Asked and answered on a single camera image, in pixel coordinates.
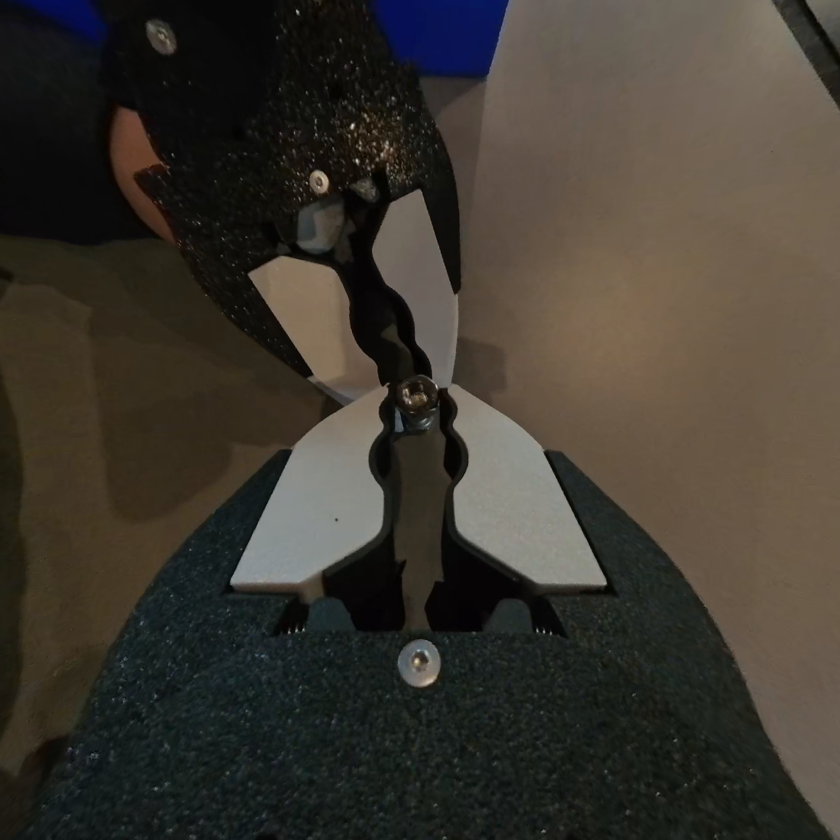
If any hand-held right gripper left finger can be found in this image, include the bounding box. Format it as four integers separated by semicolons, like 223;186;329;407
230;386;398;601

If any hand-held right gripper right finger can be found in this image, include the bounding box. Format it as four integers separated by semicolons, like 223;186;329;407
446;387;609;597

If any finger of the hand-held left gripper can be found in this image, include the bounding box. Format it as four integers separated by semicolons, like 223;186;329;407
357;187;462;391
248;256;395;406

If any person's left hand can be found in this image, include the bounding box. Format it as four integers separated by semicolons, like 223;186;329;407
110;104;181;247

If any blue plastic bin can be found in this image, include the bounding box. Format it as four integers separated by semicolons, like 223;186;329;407
85;0;509;81

